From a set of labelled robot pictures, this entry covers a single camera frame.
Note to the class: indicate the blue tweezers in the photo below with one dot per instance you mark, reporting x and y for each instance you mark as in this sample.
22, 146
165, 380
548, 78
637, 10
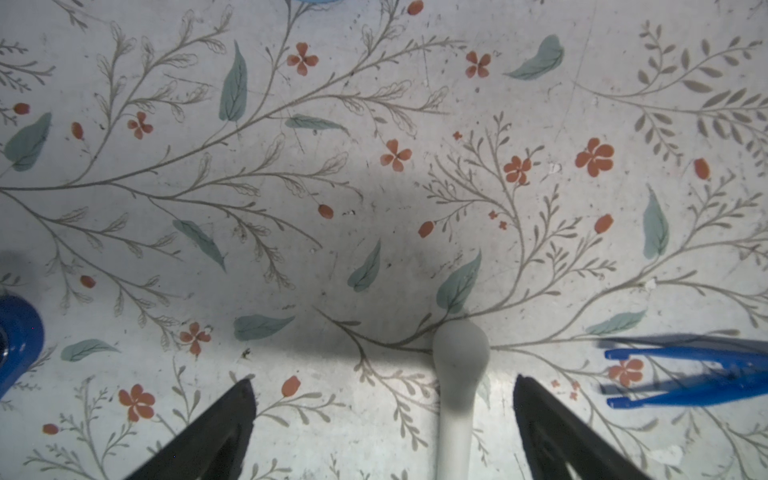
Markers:
695, 370

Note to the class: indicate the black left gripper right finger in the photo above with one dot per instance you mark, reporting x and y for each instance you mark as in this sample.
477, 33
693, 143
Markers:
558, 444

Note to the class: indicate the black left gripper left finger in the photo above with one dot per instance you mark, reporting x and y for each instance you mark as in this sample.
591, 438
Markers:
213, 446

